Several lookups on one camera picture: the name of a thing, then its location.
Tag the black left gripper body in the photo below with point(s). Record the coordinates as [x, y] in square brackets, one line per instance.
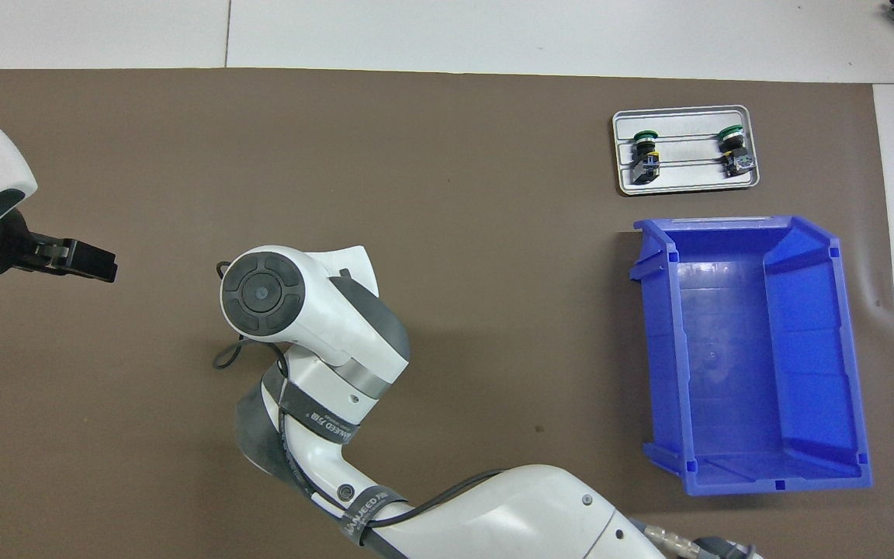
[1, 252]

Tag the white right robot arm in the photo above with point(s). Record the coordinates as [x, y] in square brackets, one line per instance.
[330, 310]

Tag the brown table mat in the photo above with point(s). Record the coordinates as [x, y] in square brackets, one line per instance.
[455, 194]

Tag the grey metal tray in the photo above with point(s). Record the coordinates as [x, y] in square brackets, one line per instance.
[687, 175]

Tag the blue plastic storage bin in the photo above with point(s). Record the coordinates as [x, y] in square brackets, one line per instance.
[726, 373]

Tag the green push button switch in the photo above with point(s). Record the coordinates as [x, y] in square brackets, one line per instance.
[645, 155]
[736, 151]

